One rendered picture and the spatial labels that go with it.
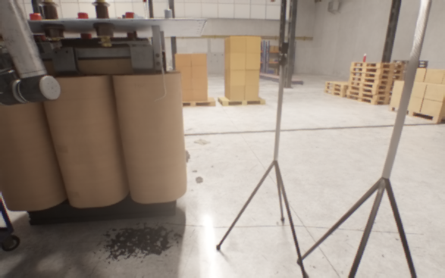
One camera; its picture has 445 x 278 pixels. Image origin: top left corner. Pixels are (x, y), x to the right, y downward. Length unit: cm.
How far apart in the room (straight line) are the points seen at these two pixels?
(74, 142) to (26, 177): 42
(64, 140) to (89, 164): 21
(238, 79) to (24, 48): 529
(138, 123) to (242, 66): 486
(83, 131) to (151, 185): 55
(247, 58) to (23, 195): 532
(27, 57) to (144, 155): 78
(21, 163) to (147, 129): 83
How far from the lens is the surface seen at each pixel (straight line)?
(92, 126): 158
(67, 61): 159
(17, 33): 123
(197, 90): 610
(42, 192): 193
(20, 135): 181
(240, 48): 610
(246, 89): 618
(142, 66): 146
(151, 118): 146
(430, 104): 628
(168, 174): 159
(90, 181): 173
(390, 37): 1350
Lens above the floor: 115
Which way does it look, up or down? 19 degrees down
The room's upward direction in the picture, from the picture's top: straight up
